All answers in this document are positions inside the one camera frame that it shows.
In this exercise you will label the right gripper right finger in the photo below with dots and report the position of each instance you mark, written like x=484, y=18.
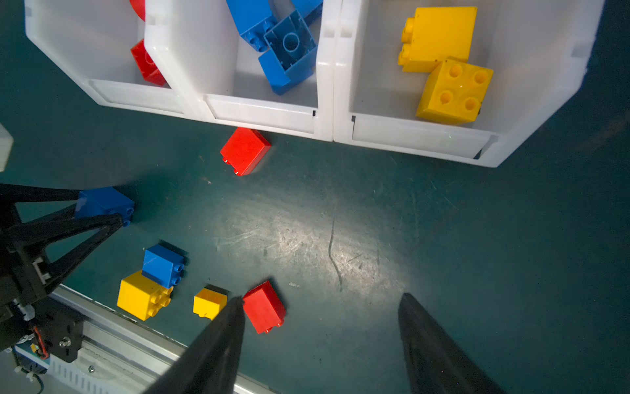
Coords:
x=433, y=361

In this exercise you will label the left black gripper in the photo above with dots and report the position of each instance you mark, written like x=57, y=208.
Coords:
x=37, y=257

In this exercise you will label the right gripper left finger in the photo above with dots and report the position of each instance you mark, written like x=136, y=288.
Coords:
x=210, y=364

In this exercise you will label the blue lego brick large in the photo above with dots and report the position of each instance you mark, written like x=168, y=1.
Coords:
x=104, y=201

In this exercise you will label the large yellow lego brick bottom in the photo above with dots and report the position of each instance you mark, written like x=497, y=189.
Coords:
x=142, y=297

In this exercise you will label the long red lego brick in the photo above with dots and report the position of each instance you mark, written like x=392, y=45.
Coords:
x=147, y=68

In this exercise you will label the red lego brick top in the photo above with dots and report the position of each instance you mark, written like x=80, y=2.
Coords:
x=244, y=150

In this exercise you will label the blue lego brick top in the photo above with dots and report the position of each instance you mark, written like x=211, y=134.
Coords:
x=253, y=19

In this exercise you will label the small yellow lego brick bottom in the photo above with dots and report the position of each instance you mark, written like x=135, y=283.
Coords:
x=209, y=304

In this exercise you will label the small blue lego brick lower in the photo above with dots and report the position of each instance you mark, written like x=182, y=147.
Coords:
x=163, y=266

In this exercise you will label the left white bin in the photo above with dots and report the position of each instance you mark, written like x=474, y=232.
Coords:
x=91, y=42

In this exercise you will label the white bin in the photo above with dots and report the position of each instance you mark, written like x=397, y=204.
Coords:
x=538, y=51
x=197, y=48
x=91, y=42

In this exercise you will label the middle white bin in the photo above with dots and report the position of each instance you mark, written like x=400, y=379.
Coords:
x=197, y=48

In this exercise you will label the right white bin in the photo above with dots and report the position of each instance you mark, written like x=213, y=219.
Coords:
x=538, y=51

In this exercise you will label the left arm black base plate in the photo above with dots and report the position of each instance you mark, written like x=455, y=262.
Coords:
x=58, y=329

